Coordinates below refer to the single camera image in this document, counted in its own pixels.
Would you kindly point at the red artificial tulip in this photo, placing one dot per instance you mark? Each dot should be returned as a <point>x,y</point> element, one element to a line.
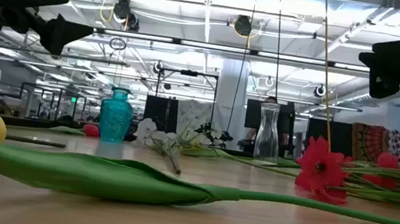
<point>91,130</point>

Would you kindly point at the white artificial orchid spray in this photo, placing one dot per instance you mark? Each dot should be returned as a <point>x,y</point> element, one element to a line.
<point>147,128</point>

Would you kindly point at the yellow artificial tulip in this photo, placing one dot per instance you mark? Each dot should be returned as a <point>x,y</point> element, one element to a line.
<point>60,171</point>

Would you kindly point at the teal glass vase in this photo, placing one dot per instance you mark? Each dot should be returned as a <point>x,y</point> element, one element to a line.
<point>116,116</point>

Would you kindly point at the clear glass vase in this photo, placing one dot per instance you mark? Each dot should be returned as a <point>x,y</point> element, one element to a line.
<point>266,144</point>

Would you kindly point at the red orange patterned cloth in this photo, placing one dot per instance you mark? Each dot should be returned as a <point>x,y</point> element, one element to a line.
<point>368,142</point>

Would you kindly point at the black divider panel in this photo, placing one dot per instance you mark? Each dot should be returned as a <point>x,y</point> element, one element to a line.
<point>336,137</point>
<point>161,114</point>
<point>252,113</point>

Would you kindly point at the red gerbera bunch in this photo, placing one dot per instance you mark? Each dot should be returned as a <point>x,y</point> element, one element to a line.
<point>318,168</point>

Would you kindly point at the person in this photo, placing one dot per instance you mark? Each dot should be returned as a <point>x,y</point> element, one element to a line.
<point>271,99</point>

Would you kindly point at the long ceiling light bar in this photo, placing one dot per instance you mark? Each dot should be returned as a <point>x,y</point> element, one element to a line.
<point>212,46</point>

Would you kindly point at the black metal frame workcell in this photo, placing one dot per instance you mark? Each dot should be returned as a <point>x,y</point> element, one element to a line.
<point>52,102</point>

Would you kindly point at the black camera gantry frame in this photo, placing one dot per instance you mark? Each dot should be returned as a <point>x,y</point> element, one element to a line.
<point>189,72</point>

